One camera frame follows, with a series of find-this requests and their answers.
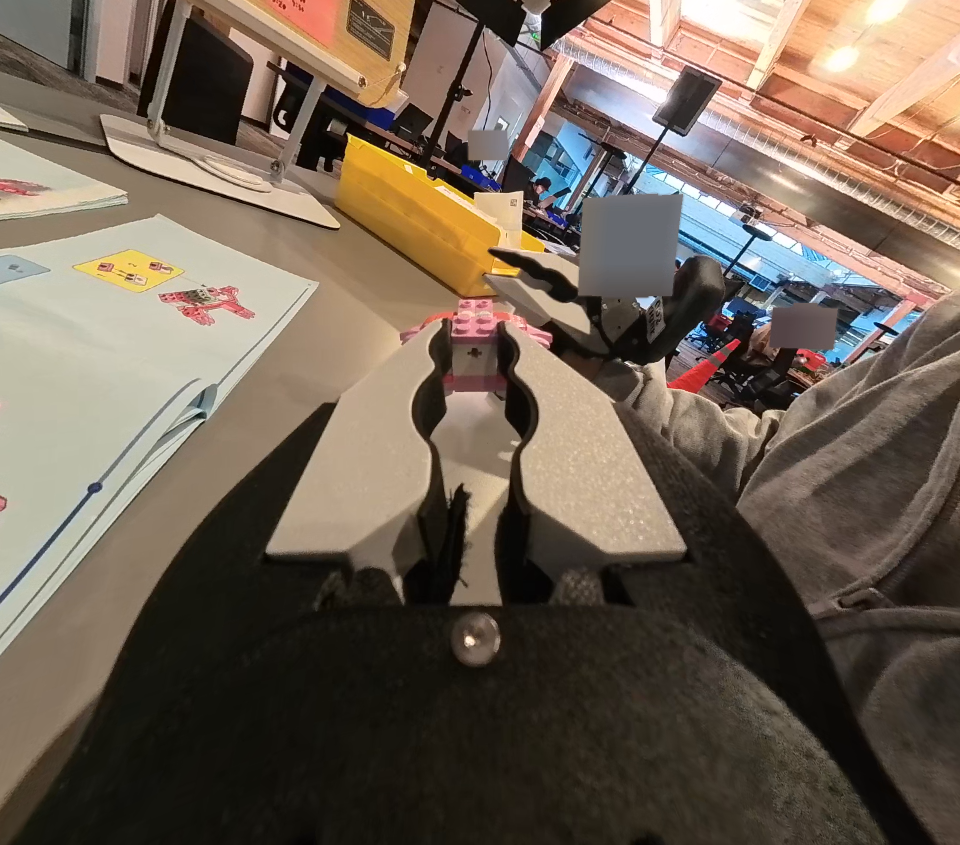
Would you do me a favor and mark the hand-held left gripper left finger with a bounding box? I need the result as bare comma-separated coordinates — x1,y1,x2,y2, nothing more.
266,323,451,587

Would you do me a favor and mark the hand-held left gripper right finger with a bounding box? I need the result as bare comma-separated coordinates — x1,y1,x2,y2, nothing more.
495,322,687,572

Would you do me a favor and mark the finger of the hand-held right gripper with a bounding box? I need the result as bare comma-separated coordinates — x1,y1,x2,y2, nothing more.
487,248,580,302
483,271,603,357

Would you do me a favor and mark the pink toy brick model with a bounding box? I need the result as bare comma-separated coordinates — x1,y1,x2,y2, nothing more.
399,296,555,396

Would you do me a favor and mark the orange traffic cone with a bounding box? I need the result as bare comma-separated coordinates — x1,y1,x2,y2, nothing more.
667,338,742,392

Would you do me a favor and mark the black light stand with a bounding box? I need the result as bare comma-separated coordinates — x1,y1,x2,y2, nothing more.
622,125,672,197
420,23,489,175

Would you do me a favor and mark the yellow plastic bin with papers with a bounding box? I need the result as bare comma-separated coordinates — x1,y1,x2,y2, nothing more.
333,134,546,297

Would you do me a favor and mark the small studio light panel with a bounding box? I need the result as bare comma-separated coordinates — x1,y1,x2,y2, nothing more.
652,67,723,137

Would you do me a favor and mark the open light blue instruction booklet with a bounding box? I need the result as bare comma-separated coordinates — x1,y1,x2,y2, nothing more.
0,212,320,655

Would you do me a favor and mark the black label plate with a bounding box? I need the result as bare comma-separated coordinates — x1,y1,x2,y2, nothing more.
346,0,396,62

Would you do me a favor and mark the black rectangular panel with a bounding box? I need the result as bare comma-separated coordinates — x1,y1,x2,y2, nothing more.
137,16,255,145

